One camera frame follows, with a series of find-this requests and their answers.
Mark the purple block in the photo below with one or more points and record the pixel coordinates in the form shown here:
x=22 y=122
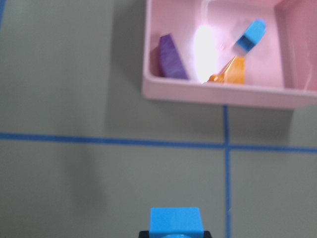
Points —
x=170 y=63

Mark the orange block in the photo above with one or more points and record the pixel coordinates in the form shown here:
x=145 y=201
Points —
x=232 y=73

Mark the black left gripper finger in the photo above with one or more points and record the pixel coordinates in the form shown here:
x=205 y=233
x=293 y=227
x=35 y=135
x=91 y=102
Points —
x=143 y=234

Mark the pink plastic box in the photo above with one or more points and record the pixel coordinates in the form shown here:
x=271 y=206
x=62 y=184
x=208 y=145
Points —
x=251 y=53

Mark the long blue block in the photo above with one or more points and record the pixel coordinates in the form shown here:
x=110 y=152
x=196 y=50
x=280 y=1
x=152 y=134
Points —
x=179 y=222

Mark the small blue block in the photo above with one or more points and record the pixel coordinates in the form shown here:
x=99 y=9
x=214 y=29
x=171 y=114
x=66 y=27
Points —
x=252 y=35

